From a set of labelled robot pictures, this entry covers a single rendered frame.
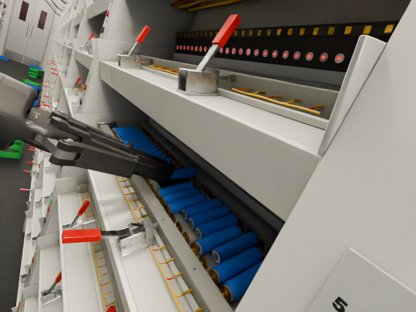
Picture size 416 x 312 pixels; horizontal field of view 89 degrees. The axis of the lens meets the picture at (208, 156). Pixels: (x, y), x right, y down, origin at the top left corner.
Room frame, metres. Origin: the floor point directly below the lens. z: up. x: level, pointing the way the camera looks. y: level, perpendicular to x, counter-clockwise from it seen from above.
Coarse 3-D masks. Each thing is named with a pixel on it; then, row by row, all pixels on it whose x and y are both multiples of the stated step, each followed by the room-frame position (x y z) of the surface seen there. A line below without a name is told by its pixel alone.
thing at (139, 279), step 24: (96, 120) 0.57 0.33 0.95; (120, 120) 0.62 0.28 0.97; (144, 120) 0.66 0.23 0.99; (216, 168) 0.38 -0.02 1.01; (96, 192) 0.32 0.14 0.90; (120, 192) 0.33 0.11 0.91; (240, 192) 0.32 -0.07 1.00; (120, 216) 0.28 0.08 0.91; (264, 216) 0.29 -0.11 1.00; (192, 240) 0.26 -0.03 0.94; (120, 264) 0.21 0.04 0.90; (144, 264) 0.21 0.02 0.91; (216, 264) 0.23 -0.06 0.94; (120, 288) 0.20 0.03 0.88; (144, 288) 0.19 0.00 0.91; (168, 288) 0.19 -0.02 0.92
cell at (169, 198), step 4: (192, 188) 0.34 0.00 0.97; (196, 188) 0.34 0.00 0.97; (176, 192) 0.33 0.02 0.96; (180, 192) 0.33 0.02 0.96; (184, 192) 0.33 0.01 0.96; (188, 192) 0.33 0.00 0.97; (192, 192) 0.33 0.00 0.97; (196, 192) 0.34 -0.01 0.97; (164, 196) 0.31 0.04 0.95; (168, 196) 0.31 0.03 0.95; (172, 196) 0.31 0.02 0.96; (176, 196) 0.32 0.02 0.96; (180, 196) 0.32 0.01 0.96; (184, 196) 0.32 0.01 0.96; (188, 196) 0.33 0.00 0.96; (164, 200) 0.31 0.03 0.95; (168, 200) 0.31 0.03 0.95; (172, 200) 0.31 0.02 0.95; (176, 200) 0.31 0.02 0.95; (164, 204) 0.31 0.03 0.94
